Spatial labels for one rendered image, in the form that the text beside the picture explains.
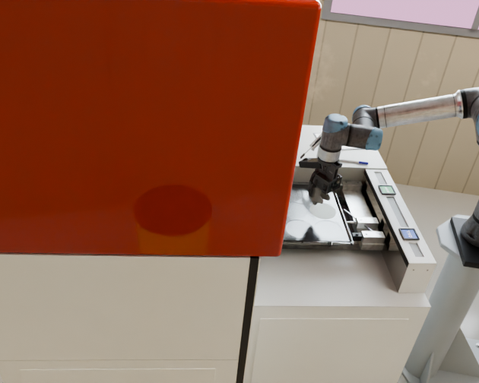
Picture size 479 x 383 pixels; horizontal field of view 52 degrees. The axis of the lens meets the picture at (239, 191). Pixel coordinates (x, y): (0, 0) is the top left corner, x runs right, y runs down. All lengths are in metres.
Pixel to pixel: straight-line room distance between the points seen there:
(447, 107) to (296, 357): 1.00
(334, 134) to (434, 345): 1.19
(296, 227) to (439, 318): 0.83
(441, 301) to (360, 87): 1.71
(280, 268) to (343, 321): 0.27
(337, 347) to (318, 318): 0.18
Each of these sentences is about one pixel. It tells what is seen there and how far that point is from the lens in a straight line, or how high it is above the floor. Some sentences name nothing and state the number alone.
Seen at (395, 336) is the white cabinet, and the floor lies 0.67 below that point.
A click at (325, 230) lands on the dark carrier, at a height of 0.90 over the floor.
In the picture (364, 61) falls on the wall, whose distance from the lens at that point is 3.43.
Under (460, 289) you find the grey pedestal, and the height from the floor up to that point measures 0.62.
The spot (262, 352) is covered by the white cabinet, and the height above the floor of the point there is 0.58.
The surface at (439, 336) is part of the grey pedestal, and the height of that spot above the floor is 0.33.
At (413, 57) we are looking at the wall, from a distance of 3.45.
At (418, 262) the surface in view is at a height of 0.96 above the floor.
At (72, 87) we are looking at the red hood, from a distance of 0.98.
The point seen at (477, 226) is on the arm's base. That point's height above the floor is 0.92.
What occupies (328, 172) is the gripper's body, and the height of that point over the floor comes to 1.13.
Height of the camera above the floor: 2.05
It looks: 36 degrees down
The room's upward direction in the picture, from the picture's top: 5 degrees clockwise
